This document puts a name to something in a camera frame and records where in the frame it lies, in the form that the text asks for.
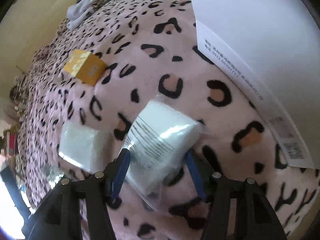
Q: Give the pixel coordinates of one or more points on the pink leopard print blanket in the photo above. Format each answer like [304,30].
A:
[140,56]

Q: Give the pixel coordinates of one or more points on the silver foil bag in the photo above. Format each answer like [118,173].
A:
[53,175]

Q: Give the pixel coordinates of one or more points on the white tissue pack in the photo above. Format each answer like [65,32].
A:
[84,147]

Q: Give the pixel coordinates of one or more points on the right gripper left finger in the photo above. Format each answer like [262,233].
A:
[58,215]

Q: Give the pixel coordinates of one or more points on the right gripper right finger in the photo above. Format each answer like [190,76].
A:
[254,217]

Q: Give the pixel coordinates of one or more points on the yellow butter bear box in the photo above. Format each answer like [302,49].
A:
[85,66]

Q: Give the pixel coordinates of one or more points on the white packet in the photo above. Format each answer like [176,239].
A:
[158,140]

